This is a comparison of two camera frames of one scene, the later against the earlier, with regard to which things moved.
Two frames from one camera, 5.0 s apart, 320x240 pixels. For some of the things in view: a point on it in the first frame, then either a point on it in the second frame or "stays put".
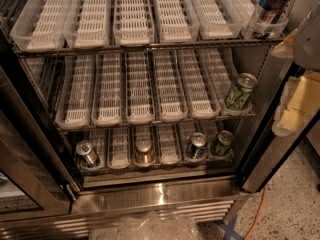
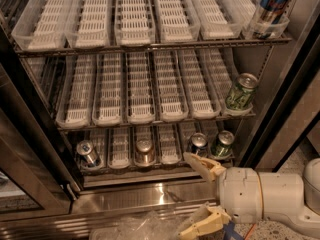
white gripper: x=308 y=44 to x=238 y=191
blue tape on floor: x=229 y=229 stays put
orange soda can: x=144 y=152 stays put
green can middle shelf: x=242 y=93 stays put
